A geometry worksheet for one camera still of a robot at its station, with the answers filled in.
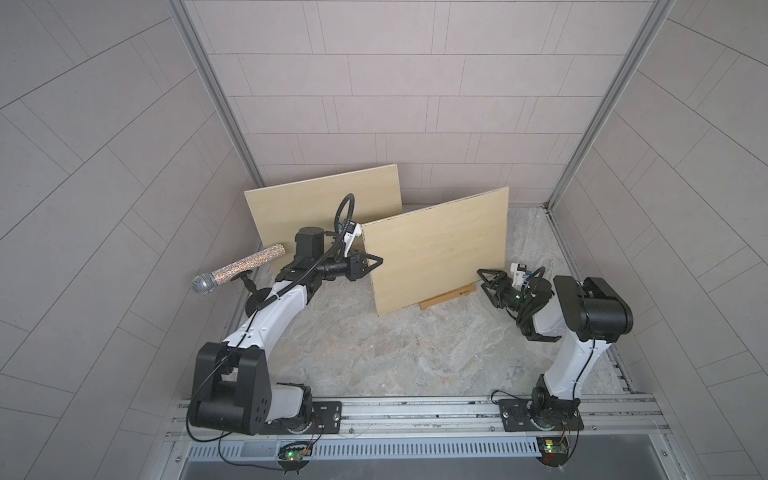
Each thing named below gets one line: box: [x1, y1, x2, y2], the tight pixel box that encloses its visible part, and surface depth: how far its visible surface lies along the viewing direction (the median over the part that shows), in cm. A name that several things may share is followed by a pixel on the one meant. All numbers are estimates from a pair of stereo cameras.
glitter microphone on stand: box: [192, 244, 286, 317], surface depth 74 cm
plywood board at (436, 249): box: [362, 186, 509, 315], surface depth 80 cm
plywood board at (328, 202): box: [244, 163, 403, 262], surface depth 84 cm
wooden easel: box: [419, 284, 477, 310], surface depth 90 cm
